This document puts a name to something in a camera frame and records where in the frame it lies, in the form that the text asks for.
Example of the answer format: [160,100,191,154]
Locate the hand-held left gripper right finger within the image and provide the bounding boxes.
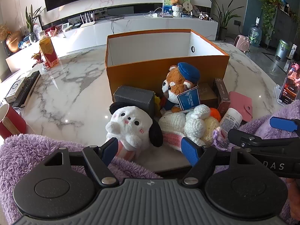
[181,137,260,185]

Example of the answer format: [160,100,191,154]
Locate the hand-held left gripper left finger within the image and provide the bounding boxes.
[43,137,120,188]

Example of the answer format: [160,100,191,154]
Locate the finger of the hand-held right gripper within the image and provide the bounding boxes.
[228,128,300,154]
[269,116,300,137]

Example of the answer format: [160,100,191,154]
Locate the white crochet plush toy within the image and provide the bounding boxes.
[159,105,229,152]

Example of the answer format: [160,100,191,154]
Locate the white dog plush toy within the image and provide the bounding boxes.
[105,101,164,161]

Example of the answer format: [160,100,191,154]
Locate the orange cardboard box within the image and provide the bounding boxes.
[105,29,230,99]

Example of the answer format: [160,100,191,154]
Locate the person's right hand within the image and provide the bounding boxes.
[287,178,300,219]

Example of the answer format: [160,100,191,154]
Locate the white tube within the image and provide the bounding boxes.
[219,108,243,134]

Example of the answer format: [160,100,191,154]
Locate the white phone stand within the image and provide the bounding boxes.
[274,85,292,105]

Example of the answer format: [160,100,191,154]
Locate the pink wallet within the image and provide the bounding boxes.
[228,91,254,122]

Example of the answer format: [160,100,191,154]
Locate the smartphone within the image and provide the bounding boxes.
[279,60,300,105]

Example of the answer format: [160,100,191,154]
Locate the dark brown box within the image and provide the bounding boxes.
[214,78,231,118]

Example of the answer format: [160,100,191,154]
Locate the grey rectangular box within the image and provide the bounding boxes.
[113,85,155,117]

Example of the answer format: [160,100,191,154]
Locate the small brown box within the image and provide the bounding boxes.
[198,82,219,107]

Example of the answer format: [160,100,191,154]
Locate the red panda plush toy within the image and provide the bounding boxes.
[162,62,201,113]

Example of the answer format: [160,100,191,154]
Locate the silver trash can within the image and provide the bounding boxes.
[275,39,290,62]

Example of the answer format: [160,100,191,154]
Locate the pink heater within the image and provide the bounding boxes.
[234,35,251,52]

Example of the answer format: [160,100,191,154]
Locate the blue water jug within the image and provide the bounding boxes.
[248,17,262,47]

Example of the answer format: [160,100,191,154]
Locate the dark grey cabinet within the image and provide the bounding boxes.
[273,7,300,52]

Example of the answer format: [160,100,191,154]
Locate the red cup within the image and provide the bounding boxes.
[0,103,27,140]

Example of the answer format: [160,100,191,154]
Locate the wooden stick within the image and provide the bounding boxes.
[3,118,21,134]

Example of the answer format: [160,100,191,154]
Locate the black remote control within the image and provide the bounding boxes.
[12,70,41,108]

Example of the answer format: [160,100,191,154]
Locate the trailing ivy plant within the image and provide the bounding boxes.
[254,0,282,40]

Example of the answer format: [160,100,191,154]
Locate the orange drink carton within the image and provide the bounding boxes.
[38,30,59,68]

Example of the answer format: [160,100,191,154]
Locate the tall leafy potted plant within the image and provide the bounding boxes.
[208,0,244,41]

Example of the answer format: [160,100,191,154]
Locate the white television cabinet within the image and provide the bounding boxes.
[6,12,218,73]

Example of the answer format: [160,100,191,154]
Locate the white router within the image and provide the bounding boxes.
[80,10,96,28]

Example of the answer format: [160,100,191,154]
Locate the teddy bear on cabinet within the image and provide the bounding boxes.
[172,5,184,17]

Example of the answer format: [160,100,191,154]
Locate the copper vase with dried flowers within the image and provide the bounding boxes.
[0,23,24,54]

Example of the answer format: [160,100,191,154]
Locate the green potted plant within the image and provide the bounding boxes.
[25,5,45,41]

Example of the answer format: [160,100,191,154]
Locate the black cables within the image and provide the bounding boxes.
[110,15,125,34]

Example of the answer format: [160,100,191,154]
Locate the white charger with cables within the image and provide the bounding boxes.
[144,7,164,18]

